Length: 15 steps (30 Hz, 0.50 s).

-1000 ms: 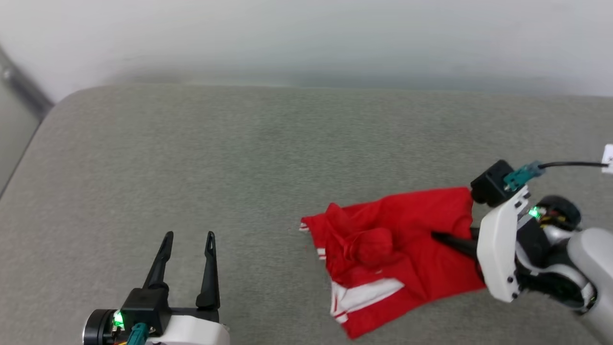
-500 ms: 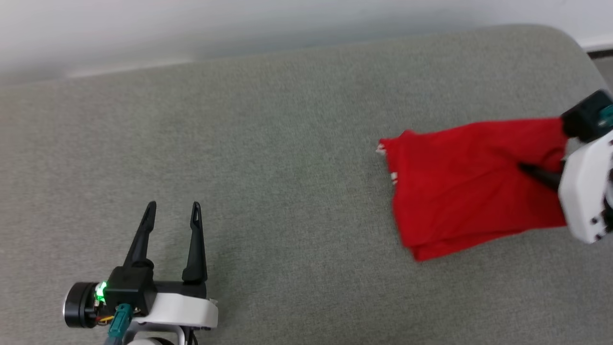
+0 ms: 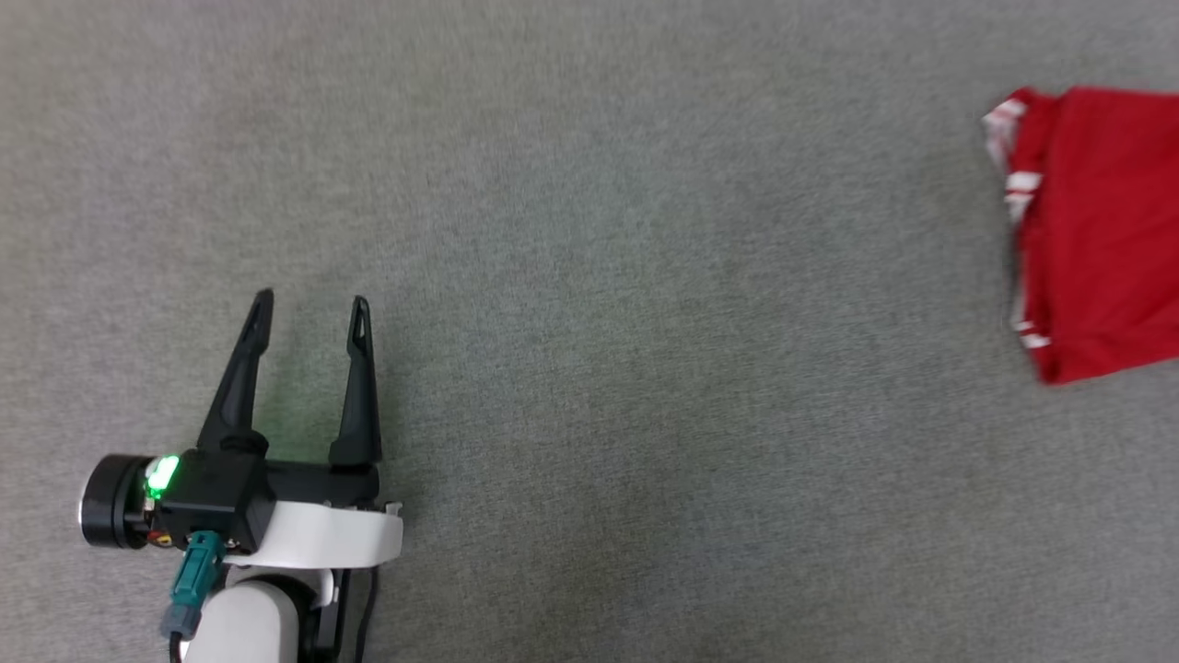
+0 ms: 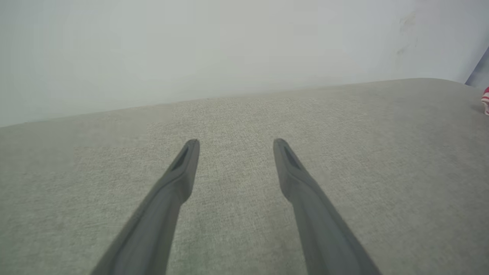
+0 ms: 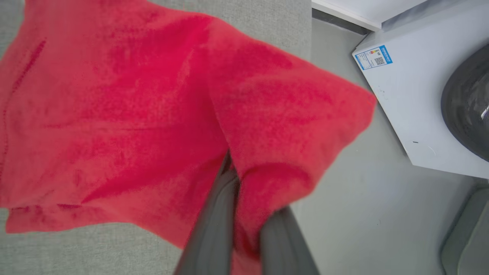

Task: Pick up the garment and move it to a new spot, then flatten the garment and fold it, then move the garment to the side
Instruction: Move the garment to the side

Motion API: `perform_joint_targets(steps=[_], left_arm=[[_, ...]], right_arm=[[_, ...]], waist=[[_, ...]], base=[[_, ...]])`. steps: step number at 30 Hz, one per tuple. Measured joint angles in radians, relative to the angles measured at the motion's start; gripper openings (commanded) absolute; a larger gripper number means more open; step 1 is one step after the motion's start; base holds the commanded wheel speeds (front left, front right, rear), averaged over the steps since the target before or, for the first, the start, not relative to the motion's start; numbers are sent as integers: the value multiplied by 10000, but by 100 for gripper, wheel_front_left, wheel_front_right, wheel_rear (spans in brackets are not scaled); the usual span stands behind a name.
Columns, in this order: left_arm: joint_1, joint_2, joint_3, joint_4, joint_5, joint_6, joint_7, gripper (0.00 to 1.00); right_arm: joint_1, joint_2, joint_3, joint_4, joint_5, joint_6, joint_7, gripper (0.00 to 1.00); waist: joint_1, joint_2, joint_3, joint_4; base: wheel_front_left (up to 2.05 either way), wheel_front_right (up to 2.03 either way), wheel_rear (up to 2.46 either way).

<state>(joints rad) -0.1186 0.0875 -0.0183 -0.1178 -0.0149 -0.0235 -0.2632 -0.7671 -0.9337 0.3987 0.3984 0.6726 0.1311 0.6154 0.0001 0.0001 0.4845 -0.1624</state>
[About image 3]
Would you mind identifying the red t-shirt with white trim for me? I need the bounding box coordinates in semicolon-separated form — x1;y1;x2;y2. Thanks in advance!
981;86;1179;386

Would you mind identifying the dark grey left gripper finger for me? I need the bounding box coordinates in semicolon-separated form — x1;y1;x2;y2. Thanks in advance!
328;296;382;467
196;288;275;454

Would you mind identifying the teal connector with black cable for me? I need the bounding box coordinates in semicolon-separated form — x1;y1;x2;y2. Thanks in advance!
161;531;227;663

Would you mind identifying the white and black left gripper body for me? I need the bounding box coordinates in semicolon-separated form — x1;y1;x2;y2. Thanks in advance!
226;460;404;570

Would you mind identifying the grey fabric sofa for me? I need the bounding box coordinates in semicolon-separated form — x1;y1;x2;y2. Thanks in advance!
0;0;1179;663

